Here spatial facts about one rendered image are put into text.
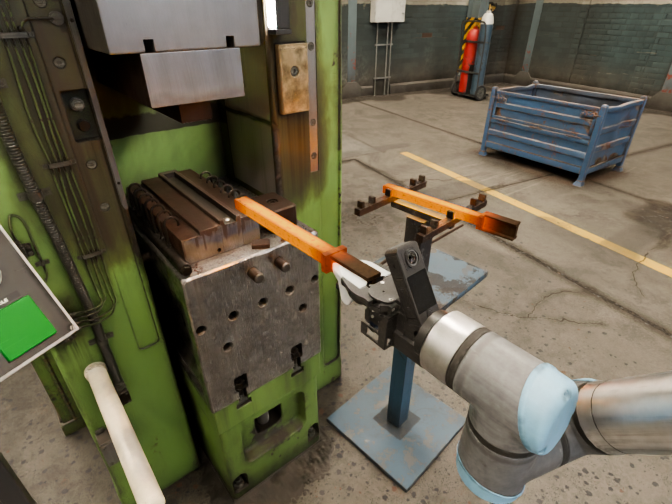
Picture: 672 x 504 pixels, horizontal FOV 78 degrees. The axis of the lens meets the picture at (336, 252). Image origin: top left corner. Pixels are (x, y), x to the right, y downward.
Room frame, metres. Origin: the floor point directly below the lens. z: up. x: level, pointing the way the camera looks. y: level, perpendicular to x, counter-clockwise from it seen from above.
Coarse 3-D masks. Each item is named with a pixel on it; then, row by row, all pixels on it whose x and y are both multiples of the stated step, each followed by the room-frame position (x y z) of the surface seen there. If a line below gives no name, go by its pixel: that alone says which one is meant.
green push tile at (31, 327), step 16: (16, 304) 0.51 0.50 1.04; (32, 304) 0.52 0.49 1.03; (0, 320) 0.48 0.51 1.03; (16, 320) 0.49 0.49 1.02; (32, 320) 0.50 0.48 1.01; (48, 320) 0.52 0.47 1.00; (0, 336) 0.46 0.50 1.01; (16, 336) 0.48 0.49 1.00; (32, 336) 0.49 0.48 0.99; (48, 336) 0.50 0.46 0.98; (0, 352) 0.45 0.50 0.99; (16, 352) 0.46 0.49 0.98
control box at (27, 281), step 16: (0, 240) 0.57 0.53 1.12; (0, 256) 0.55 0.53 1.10; (16, 256) 0.56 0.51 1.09; (0, 272) 0.53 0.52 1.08; (16, 272) 0.55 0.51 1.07; (32, 272) 0.56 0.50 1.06; (0, 288) 0.52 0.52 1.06; (16, 288) 0.53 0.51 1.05; (32, 288) 0.54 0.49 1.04; (48, 288) 0.56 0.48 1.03; (0, 304) 0.50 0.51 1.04; (48, 304) 0.54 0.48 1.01; (64, 320) 0.54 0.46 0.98; (64, 336) 0.52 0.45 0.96; (32, 352) 0.48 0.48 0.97; (0, 368) 0.44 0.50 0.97; (16, 368) 0.45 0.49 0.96
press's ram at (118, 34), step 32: (96, 0) 0.78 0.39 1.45; (128, 0) 0.81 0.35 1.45; (160, 0) 0.85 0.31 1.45; (192, 0) 0.89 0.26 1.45; (224, 0) 0.93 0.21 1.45; (256, 0) 0.97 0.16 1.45; (96, 32) 0.82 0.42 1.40; (128, 32) 0.81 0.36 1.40; (160, 32) 0.84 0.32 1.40; (192, 32) 0.88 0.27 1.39; (224, 32) 0.92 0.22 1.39; (256, 32) 0.97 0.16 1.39
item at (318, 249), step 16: (240, 208) 0.81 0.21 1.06; (256, 208) 0.78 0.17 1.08; (272, 224) 0.71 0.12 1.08; (288, 224) 0.70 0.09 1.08; (288, 240) 0.67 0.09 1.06; (304, 240) 0.64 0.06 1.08; (320, 240) 0.63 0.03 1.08; (320, 256) 0.59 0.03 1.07; (336, 256) 0.57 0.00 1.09; (352, 256) 0.57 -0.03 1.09; (352, 272) 0.53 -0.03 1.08; (368, 272) 0.52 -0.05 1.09
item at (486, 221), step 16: (384, 192) 1.15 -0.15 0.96; (400, 192) 1.11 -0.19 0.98; (416, 192) 1.10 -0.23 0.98; (432, 208) 1.03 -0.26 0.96; (448, 208) 1.00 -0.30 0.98; (464, 208) 0.99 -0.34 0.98; (480, 224) 0.92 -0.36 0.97; (496, 224) 0.91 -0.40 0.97; (512, 224) 0.88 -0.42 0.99; (512, 240) 0.87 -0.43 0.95
